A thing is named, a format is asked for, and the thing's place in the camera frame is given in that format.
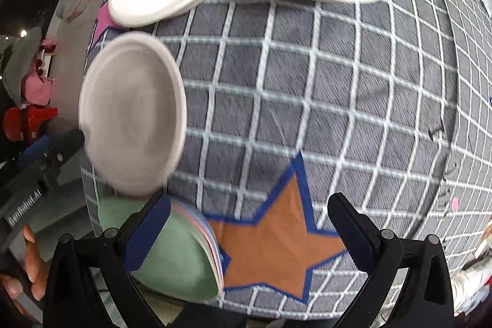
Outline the pink cloth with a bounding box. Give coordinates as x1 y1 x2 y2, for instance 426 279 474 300
21 74 54 106

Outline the person's left hand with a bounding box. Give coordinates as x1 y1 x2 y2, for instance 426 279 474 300
0 226 50 313

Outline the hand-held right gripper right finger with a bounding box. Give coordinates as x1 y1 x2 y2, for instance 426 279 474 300
327 193 455 328

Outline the grey checked star tablecloth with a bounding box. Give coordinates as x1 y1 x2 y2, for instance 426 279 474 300
79 0 492 318

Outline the red chair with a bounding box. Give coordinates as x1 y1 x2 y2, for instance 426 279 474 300
3 107 59 143

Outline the white cloth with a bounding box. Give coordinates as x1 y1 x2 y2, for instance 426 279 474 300
450 267 492 317

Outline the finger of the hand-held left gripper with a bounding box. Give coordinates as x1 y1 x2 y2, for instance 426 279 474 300
43 118 87 163

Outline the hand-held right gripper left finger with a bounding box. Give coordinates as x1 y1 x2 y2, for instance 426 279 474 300
42 193 172 328

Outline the stack of coloured plates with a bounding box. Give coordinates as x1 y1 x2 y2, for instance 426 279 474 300
98 195 227 302

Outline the grey cloth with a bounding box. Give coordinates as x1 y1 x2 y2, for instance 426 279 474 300
3 26 44 108

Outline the small white paper bowl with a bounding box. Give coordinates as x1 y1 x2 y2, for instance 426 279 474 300
79 31 188 198

